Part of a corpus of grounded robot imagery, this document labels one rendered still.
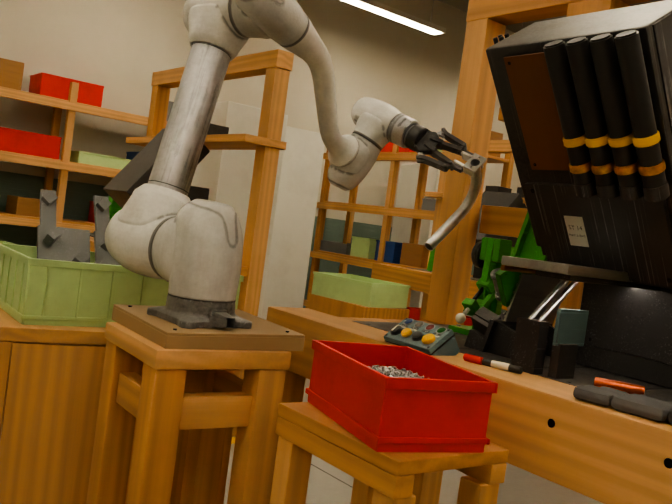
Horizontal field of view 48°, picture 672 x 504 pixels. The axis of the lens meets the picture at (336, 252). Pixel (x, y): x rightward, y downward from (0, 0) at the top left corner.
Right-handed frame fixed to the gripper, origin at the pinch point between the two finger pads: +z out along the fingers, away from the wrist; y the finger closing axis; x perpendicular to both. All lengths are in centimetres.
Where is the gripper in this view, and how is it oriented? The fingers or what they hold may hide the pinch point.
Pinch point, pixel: (468, 164)
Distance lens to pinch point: 215.5
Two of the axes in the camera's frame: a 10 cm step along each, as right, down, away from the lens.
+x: 2.0, 5.4, 8.2
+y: 6.5, -7.0, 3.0
